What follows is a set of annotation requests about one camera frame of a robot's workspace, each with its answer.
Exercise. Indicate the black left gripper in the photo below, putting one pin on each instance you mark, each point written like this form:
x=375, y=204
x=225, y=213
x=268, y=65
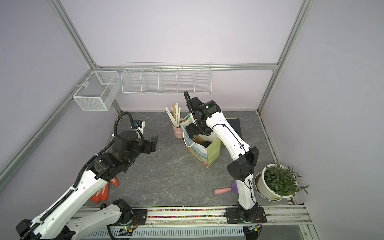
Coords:
x=148, y=143

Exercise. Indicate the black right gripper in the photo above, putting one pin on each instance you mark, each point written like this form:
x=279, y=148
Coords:
x=193, y=131

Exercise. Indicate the landscape printed paper bag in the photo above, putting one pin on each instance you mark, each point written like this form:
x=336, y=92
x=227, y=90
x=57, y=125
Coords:
x=207, y=156

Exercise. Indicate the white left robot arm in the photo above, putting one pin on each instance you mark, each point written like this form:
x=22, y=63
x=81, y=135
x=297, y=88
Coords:
x=55, y=223

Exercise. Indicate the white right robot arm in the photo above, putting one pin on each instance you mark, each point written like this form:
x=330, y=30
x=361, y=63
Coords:
x=209, y=120

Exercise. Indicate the pink straw holder cup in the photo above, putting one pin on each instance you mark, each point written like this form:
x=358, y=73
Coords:
x=178, y=132

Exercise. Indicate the orange red scissors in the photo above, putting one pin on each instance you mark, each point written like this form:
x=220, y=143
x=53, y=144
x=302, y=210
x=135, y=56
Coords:
x=103, y=193

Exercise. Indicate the potted green plant white pot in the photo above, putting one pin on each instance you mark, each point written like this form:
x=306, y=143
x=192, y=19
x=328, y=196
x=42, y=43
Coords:
x=276, y=182

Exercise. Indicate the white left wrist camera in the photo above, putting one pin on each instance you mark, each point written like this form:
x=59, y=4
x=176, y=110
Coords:
x=139, y=127

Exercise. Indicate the white wire wall shelf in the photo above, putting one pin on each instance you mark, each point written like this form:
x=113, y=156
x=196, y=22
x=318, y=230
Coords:
x=166, y=78

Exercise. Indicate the white mesh wall basket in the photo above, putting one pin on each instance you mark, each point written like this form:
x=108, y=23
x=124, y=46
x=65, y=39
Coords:
x=98, y=91

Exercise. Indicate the purple scoop with pink handle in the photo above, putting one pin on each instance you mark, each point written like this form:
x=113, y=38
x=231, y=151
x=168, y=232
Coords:
x=233, y=188

